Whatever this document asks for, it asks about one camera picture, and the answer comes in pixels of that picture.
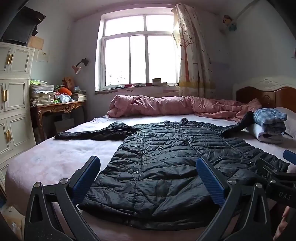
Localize cardboard box under table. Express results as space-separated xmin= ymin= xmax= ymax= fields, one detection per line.
xmin=54 ymin=118 xmax=75 ymax=133

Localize wooden carved headboard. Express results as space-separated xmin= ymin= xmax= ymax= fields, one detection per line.
xmin=232 ymin=76 xmax=295 ymax=112

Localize black bag on cabinet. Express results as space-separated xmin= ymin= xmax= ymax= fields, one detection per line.
xmin=1 ymin=6 xmax=46 ymax=46

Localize white folded garment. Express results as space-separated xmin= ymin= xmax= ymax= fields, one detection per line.
xmin=246 ymin=123 xmax=283 ymax=144

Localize ornate wooden side table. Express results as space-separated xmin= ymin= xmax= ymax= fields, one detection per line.
xmin=30 ymin=101 xmax=87 ymax=142

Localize orange plush toy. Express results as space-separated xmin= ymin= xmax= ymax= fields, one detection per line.
xmin=57 ymin=87 xmax=72 ymax=96

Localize books on window sill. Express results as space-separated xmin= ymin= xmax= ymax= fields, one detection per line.
xmin=146 ymin=78 xmax=168 ymax=86

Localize tree pattern curtain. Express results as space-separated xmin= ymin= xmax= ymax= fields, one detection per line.
xmin=173 ymin=3 xmax=215 ymax=98

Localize white pillow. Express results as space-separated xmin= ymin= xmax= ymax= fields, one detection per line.
xmin=275 ymin=107 xmax=296 ymax=138

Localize cream cabinet with gold handles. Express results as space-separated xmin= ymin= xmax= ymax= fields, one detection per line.
xmin=1 ymin=42 xmax=36 ymax=191

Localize bed with pink sheet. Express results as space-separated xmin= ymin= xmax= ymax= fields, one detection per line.
xmin=5 ymin=114 xmax=295 ymax=240

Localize stack of papers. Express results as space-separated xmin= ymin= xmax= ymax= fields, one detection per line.
xmin=30 ymin=79 xmax=55 ymax=107

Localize black quilted down jacket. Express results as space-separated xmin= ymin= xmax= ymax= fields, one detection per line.
xmin=55 ymin=118 xmax=288 ymax=230

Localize stack of books on table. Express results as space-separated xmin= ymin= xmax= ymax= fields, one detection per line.
xmin=71 ymin=93 xmax=87 ymax=101

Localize pink quilt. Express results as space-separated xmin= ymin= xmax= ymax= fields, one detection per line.
xmin=107 ymin=95 xmax=262 ymax=122

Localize right hand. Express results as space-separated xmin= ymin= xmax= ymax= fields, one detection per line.
xmin=273 ymin=206 xmax=290 ymax=241

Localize window with white frame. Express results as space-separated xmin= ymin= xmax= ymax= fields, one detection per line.
xmin=95 ymin=6 xmax=180 ymax=91

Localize blue plaid folded garment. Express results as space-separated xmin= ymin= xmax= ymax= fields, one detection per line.
xmin=253 ymin=108 xmax=287 ymax=135

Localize pink wall lamp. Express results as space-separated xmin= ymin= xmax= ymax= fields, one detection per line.
xmin=71 ymin=58 xmax=89 ymax=75

